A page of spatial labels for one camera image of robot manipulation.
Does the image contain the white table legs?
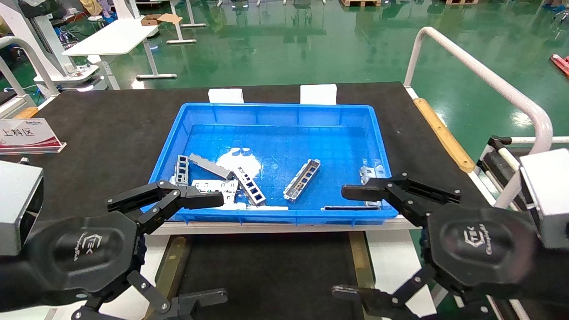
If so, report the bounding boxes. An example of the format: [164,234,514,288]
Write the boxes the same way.
[167,0,207,45]

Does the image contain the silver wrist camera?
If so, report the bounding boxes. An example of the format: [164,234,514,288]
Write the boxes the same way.
[0,160,44,256]
[519,148,569,249]

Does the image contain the thin dark metal strip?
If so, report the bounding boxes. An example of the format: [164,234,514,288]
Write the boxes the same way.
[321,205,382,211]

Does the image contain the white block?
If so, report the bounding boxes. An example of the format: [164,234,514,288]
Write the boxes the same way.
[208,88,244,104]
[300,84,337,105]

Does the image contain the acrylic sign with red print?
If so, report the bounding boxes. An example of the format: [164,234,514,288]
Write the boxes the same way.
[0,118,67,155]

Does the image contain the blue plastic bin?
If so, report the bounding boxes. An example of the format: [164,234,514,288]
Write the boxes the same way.
[141,102,399,225]

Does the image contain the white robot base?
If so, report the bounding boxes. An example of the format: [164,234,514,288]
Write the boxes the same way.
[33,64,108,92]

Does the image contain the white robot column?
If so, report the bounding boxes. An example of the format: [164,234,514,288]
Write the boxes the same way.
[0,0,68,78]

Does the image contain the silver slotted metal shield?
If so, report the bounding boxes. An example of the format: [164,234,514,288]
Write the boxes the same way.
[283,159,321,203]

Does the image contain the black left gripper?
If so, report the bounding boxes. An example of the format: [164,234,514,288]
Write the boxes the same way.
[24,180,228,320]

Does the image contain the shiny bent metal part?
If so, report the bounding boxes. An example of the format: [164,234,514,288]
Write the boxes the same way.
[359,159,387,184]

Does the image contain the grey metal bar part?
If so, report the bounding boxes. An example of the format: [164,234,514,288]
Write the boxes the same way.
[189,153,234,180]

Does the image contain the white tube railing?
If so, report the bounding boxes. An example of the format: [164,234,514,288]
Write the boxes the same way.
[403,26,554,209]
[0,36,60,99]

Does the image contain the cardboard box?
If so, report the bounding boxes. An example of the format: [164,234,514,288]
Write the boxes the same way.
[140,13,183,26]

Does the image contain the black cart frame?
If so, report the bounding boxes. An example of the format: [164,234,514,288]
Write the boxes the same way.
[477,135,569,209]

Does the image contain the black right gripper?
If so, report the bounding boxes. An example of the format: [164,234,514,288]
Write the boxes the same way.
[332,172,541,320]

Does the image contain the white background table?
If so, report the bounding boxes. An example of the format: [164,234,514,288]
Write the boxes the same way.
[61,18,178,81]

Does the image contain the flat perforated metal plate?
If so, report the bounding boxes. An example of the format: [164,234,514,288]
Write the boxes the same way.
[191,179,239,205]

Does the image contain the metal shield with square holes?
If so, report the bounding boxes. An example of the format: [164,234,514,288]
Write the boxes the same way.
[233,167,266,206]

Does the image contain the long wooden strip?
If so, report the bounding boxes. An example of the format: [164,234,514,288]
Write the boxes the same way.
[413,98,475,174]

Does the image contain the yellow cloth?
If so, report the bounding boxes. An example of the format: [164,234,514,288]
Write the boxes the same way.
[80,0,104,16]

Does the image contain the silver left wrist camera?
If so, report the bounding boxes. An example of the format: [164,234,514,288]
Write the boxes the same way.
[0,160,44,256]

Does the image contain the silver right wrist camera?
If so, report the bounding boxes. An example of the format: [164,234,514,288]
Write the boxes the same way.
[519,148,569,249]

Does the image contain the grey slotted metal bracket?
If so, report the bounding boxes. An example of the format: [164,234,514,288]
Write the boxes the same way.
[175,155,190,186]

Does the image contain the red object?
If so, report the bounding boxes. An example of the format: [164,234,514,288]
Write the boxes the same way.
[550,53,569,79]

